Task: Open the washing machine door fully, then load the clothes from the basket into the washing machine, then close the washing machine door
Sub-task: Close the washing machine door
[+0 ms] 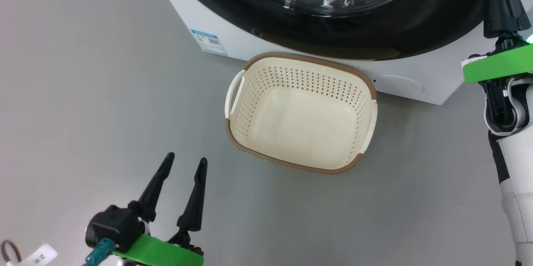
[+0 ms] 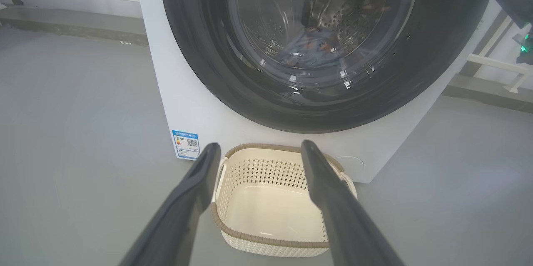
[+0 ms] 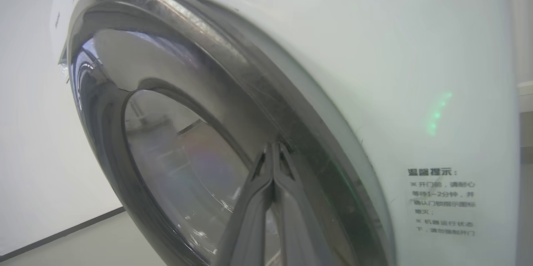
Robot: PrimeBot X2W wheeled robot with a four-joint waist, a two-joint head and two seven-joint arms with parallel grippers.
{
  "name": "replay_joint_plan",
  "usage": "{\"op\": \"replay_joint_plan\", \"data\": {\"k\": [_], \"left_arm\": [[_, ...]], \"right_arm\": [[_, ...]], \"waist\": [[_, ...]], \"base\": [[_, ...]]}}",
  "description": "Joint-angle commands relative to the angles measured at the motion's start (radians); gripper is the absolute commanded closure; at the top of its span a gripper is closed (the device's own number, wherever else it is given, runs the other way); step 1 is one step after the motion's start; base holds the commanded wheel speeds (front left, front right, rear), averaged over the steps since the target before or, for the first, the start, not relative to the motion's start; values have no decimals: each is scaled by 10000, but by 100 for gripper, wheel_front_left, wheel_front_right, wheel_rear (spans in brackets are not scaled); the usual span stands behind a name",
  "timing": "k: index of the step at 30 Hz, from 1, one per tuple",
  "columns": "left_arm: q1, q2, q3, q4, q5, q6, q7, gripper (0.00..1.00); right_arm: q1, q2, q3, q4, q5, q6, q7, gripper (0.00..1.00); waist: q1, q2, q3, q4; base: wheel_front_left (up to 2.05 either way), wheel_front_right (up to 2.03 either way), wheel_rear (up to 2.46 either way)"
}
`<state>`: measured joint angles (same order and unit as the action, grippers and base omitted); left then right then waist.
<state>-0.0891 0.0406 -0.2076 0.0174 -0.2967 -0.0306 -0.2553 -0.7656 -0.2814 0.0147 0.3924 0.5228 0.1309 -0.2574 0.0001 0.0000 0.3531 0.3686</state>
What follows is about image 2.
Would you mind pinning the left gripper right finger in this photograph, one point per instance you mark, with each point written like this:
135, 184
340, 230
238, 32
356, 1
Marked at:
341, 216

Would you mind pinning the cream perforated laundry basket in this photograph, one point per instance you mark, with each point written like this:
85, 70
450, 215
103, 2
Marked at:
266, 212

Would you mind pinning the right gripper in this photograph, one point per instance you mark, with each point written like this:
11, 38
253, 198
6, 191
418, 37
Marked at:
526, 51

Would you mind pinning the round filter cover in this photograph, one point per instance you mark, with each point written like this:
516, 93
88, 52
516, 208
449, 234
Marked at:
349, 165

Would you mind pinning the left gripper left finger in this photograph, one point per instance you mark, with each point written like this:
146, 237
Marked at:
187, 207

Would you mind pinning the stainless steel drum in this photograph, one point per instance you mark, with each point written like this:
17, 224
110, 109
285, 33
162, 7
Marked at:
345, 18

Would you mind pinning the black glass washing machine door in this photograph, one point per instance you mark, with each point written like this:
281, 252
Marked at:
191, 49

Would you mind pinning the blue energy label sticker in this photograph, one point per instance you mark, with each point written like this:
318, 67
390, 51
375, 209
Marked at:
186, 144

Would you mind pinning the white front-load washing machine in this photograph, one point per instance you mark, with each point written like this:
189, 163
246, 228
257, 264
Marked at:
200, 108

